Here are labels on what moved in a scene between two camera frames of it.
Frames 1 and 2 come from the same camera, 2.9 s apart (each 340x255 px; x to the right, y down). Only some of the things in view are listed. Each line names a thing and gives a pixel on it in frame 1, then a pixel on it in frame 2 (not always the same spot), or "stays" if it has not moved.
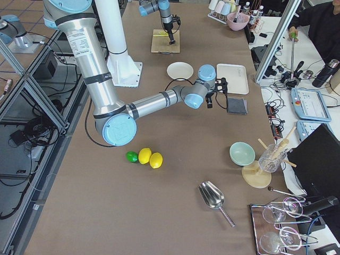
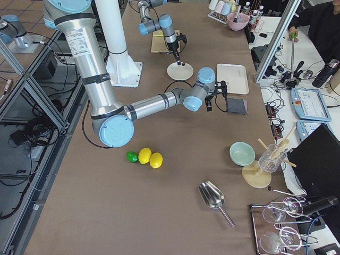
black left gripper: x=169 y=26 -> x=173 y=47
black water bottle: x=325 y=73 stays
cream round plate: x=180 y=69 stays
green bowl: x=241 y=153 stays
